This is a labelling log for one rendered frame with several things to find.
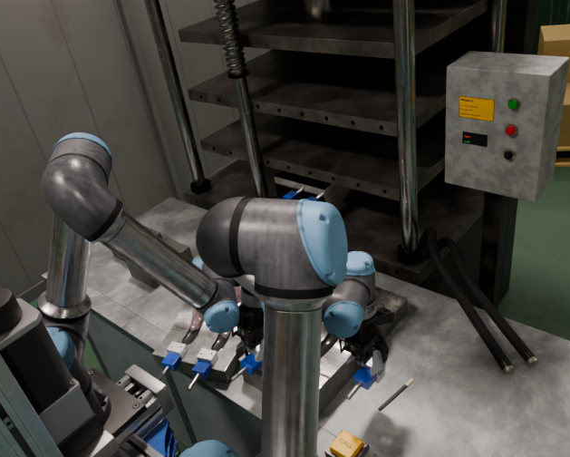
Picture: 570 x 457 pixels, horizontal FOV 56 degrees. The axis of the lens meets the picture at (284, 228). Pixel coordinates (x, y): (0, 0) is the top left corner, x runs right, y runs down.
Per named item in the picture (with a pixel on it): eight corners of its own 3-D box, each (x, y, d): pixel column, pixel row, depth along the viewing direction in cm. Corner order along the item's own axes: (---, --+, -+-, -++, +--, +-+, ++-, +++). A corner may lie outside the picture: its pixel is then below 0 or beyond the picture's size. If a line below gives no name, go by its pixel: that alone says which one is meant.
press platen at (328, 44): (408, 60, 165) (407, 43, 162) (180, 42, 231) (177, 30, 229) (500, 3, 206) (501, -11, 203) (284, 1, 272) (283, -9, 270)
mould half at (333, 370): (313, 422, 143) (306, 389, 135) (243, 380, 158) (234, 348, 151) (408, 312, 172) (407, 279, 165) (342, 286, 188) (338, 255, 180)
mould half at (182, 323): (227, 384, 158) (220, 358, 152) (156, 365, 169) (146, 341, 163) (292, 278, 195) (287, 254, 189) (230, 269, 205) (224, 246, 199)
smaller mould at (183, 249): (154, 288, 202) (149, 274, 198) (131, 277, 211) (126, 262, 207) (194, 260, 214) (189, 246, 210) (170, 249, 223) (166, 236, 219)
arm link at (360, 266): (333, 269, 114) (342, 246, 121) (337, 307, 120) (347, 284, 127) (369, 273, 112) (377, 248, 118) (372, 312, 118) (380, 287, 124)
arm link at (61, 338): (31, 416, 115) (4, 374, 107) (43, 370, 126) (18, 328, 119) (87, 402, 116) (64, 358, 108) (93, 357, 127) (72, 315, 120)
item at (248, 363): (238, 392, 142) (238, 377, 139) (225, 382, 145) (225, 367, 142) (271, 364, 150) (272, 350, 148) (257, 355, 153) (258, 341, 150)
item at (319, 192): (328, 226, 223) (323, 189, 213) (279, 210, 239) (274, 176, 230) (391, 173, 252) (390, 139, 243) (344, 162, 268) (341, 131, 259)
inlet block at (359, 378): (357, 410, 132) (355, 395, 129) (341, 401, 135) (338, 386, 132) (385, 374, 139) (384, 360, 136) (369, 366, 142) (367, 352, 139)
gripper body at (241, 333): (230, 338, 141) (230, 303, 134) (253, 322, 146) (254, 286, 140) (252, 353, 137) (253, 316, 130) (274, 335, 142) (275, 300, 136)
